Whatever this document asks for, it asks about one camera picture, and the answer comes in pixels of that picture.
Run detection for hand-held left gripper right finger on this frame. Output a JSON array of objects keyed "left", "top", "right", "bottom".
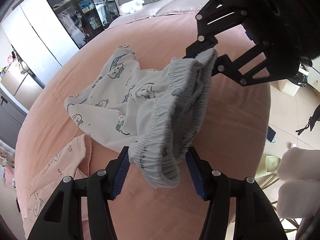
[{"left": 185, "top": 147, "right": 288, "bottom": 240}]

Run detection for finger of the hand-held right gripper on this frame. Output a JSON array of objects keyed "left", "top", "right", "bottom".
[
  {"left": 212, "top": 44, "right": 300, "bottom": 87},
  {"left": 185, "top": 0, "right": 248, "bottom": 59}
]

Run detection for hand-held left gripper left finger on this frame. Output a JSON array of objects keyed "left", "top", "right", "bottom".
[{"left": 27, "top": 147, "right": 130, "bottom": 240}]

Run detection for light blue printed pajama pants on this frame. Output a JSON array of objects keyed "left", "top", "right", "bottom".
[{"left": 64, "top": 44, "right": 218, "bottom": 189}]

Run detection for pale pink pillow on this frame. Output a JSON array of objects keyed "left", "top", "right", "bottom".
[
  {"left": 110, "top": 0, "right": 177, "bottom": 30},
  {"left": 156, "top": 0, "right": 214, "bottom": 16}
]

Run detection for bed with pink sheet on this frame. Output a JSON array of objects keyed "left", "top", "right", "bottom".
[{"left": 15, "top": 0, "right": 272, "bottom": 240}]

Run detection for pink printed garment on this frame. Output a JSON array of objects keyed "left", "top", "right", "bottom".
[{"left": 22, "top": 134, "right": 93, "bottom": 230}]

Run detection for dark green bag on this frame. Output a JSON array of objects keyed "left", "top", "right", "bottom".
[{"left": 292, "top": 71, "right": 308, "bottom": 87}]

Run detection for white nightstand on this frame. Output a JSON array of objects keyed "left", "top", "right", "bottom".
[{"left": 277, "top": 62, "right": 320, "bottom": 98}]

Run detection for pale green slipper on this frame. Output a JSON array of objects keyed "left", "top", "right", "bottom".
[{"left": 259, "top": 155, "right": 281, "bottom": 178}]

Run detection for white plush toy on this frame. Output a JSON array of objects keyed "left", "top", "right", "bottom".
[{"left": 118, "top": 0, "right": 145, "bottom": 15}]

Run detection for person's white fleece clothing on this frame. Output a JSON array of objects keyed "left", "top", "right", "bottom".
[{"left": 276, "top": 147, "right": 320, "bottom": 218}]

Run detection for black zipper bag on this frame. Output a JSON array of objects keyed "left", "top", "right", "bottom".
[{"left": 296, "top": 104, "right": 320, "bottom": 136}]

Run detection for grey door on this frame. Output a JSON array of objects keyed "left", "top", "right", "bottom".
[{"left": 0, "top": 87, "right": 28, "bottom": 152}]

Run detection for glass door cabinet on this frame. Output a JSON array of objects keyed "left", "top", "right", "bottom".
[{"left": 40, "top": 0, "right": 118, "bottom": 50}]

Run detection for beige drawer cabinet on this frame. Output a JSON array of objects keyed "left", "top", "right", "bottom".
[{"left": 0, "top": 64, "right": 46, "bottom": 110}]

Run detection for small hanging plush toy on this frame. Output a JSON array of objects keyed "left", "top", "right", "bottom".
[{"left": 7, "top": 51, "right": 17, "bottom": 67}]

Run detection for white wardrobe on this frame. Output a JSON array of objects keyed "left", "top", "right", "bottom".
[{"left": 0, "top": 0, "right": 78, "bottom": 87}]

